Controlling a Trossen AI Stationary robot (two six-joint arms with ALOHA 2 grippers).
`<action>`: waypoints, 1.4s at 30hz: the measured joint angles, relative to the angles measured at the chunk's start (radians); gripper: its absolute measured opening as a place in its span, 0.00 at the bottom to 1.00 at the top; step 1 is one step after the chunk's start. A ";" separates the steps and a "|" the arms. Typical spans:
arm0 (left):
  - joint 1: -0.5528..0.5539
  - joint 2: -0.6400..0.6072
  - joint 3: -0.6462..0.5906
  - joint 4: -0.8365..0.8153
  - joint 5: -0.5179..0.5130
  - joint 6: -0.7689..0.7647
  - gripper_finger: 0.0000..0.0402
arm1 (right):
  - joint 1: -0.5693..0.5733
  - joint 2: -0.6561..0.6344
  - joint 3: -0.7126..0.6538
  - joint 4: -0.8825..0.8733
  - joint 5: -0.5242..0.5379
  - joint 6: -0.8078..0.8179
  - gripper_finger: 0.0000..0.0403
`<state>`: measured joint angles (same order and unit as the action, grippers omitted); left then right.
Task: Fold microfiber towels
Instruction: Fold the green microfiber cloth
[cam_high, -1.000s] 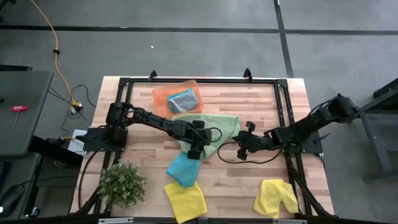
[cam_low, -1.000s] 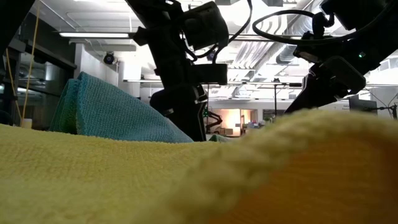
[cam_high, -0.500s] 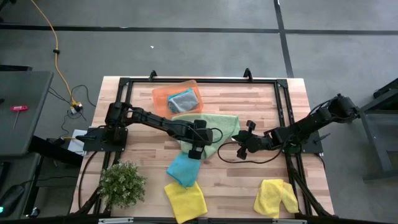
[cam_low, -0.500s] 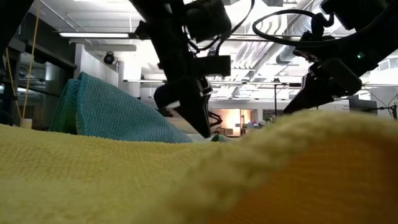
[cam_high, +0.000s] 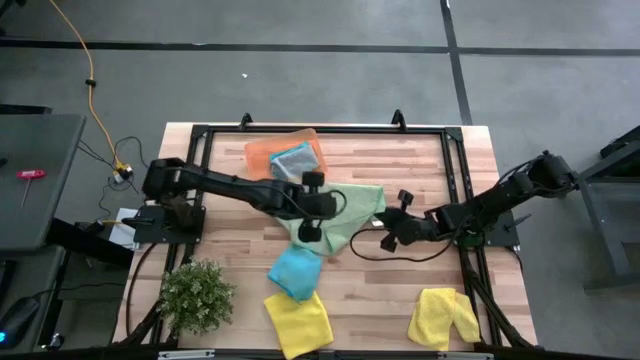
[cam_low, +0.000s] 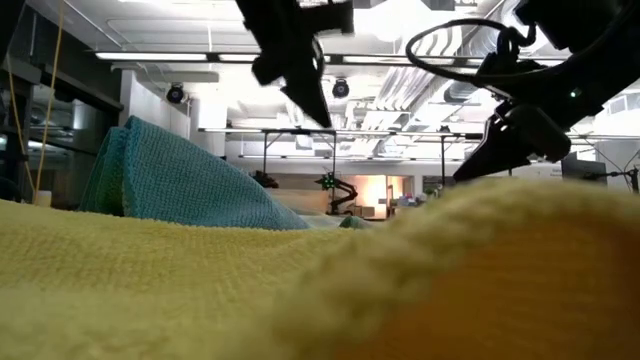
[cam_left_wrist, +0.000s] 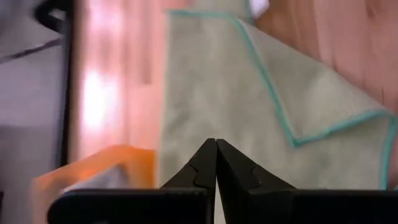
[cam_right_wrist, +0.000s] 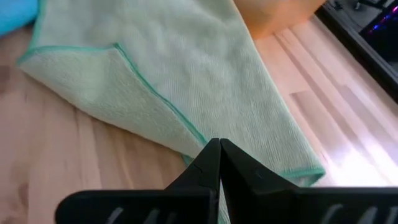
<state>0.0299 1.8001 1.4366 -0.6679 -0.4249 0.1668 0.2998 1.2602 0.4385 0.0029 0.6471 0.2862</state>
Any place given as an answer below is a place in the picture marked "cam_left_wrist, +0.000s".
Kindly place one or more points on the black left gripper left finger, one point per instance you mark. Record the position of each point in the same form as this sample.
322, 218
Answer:
199, 174

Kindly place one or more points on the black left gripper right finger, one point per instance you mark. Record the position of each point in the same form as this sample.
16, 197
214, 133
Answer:
236, 174

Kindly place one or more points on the light green microfiber towel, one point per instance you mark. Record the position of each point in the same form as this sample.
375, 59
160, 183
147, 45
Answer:
217, 93

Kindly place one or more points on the orange plastic tray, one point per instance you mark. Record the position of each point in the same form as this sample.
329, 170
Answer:
136, 161

